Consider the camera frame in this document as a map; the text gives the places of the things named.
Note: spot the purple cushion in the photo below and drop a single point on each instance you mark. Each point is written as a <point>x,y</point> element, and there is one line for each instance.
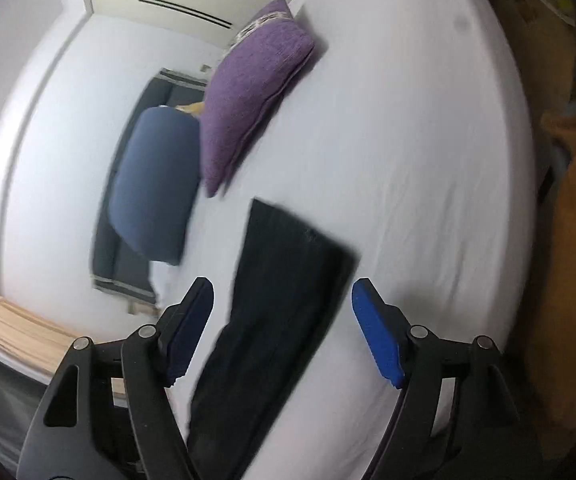
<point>253,90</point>

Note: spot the yellow item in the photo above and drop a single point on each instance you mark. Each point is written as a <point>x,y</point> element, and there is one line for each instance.
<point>193,109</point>

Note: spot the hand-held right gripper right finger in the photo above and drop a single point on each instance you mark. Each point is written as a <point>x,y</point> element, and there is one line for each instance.
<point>378,335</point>

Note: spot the blue folded duvet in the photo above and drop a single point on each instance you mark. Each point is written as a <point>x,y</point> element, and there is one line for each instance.
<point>155,185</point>

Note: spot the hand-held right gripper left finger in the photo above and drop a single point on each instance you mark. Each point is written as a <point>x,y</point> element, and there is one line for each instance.
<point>188,330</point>

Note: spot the orange cloth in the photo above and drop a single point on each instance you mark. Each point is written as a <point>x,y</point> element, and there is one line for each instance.
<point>575,260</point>

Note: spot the bed with white sheet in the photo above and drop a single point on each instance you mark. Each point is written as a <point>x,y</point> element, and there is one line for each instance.
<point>408,160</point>

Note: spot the beige curtain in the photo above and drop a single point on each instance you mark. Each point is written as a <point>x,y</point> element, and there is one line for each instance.
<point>13,330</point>

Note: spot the black pants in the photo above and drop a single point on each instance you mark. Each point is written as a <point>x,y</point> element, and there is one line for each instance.
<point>278,310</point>

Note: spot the grey padded headboard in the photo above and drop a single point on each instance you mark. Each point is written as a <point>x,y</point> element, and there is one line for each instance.
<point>118,265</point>

